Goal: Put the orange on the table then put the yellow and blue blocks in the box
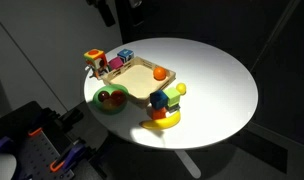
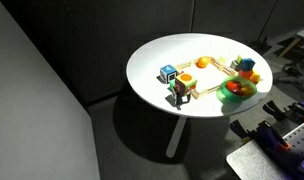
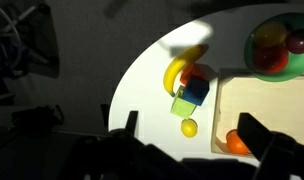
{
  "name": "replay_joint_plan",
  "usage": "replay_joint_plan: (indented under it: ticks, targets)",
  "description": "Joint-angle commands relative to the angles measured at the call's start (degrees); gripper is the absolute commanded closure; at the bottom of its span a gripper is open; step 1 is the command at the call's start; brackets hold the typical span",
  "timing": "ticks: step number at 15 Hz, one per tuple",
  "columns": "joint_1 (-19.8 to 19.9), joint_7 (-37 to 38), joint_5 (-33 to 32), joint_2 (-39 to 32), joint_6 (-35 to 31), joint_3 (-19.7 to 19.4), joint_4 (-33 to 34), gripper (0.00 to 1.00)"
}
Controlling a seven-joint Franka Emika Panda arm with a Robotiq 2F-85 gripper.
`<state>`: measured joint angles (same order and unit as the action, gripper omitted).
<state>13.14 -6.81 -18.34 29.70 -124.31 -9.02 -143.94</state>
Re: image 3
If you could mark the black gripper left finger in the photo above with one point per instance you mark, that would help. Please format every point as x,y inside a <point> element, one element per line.
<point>131,122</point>

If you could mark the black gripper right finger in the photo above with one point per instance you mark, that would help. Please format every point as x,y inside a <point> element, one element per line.
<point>256,136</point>

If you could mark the orange fruit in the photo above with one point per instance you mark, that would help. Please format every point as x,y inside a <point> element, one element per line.
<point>235,144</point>

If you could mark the yellow-green cube block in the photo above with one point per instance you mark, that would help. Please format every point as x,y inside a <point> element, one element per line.
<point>181,107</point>

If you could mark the blue cube block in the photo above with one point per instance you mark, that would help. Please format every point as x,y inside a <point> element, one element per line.
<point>196,90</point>

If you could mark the red apple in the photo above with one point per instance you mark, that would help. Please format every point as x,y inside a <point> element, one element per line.
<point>270,60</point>

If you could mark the green bowl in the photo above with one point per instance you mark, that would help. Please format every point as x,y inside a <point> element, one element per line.
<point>295,66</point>

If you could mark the orange cube block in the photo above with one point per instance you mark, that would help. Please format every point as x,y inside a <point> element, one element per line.
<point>191,70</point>

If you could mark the yellow banana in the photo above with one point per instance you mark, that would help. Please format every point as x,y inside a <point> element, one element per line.
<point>187,57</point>

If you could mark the yellow round fruit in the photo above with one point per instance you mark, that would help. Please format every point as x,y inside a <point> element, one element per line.
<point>270,34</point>

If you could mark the dark purple plum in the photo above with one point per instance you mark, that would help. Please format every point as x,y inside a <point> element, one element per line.
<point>295,41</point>

